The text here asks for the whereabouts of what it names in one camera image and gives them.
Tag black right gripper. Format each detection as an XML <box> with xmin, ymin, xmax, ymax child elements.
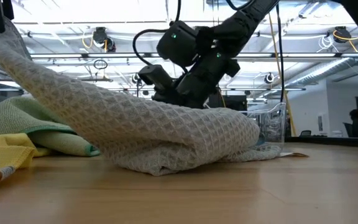
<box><xmin>152</xmin><ymin>49</ymin><xmax>241</xmax><ymax>108</ymax></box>

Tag light grey waffle towel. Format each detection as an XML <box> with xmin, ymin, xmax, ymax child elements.
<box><xmin>0</xmin><ymin>17</ymin><xmax>310</xmax><ymax>177</ymax></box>

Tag light blue towel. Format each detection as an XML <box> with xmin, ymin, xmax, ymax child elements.
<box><xmin>255</xmin><ymin>132</ymin><xmax>267</xmax><ymax>146</ymax></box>

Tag clear plastic bin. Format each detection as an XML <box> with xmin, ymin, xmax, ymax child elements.
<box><xmin>239</xmin><ymin>101</ymin><xmax>288</xmax><ymax>154</ymax></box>

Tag pale green towel, teal trim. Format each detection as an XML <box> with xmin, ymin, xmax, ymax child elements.
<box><xmin>0</xmin><ymin>96</ymin><xmax>101</xmax><ymax>157</ymax></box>

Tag yellow towel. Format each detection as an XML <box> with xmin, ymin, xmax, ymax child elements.
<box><xmin>0</xmin><ymin>129</ymin><xmax>55</xmax><ymax>187</ymax></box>

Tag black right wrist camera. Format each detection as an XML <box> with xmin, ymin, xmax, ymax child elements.
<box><xmin>137</xmin><ymin>64</ymin><xmax>174</xmax><ymax>93</ymax></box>

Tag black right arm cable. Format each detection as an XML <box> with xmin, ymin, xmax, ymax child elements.
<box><xmin>274</xmin><ymin>0</ymin><xmax>287</xmax><ymax>103</ymax></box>

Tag ceiling cable reel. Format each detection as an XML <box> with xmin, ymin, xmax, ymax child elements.
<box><xmin>91</xmin><ymin>26</ymin><xmax>117</xmax><ymax>53</ymax></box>
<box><xmin>333</xmin><ymin>26</ymin><xmax>354</xmax><ymax>44</ymax></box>

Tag yellow cable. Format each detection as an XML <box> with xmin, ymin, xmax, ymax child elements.
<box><xmin>267</xmin><ymin>12</ymin><xmax>296</xmax><ymax>138</ymax></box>

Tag black metal table frame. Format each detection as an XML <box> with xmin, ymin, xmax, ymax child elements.
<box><xmin>284</xmin><ymin>136</ymin><xmax>358</xmax><ymax>149</ymax></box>

